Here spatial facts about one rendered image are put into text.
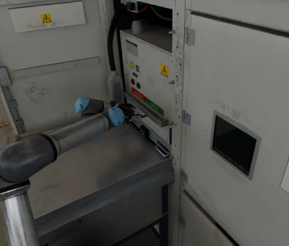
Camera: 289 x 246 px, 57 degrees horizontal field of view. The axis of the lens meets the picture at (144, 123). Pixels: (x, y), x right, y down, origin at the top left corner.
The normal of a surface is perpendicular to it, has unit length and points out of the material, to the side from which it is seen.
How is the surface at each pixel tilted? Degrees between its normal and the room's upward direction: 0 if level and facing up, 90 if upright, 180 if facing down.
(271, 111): 90
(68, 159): 0
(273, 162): 90
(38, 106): 90
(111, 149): 0
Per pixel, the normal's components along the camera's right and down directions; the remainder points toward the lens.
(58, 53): 0.33, 0.51
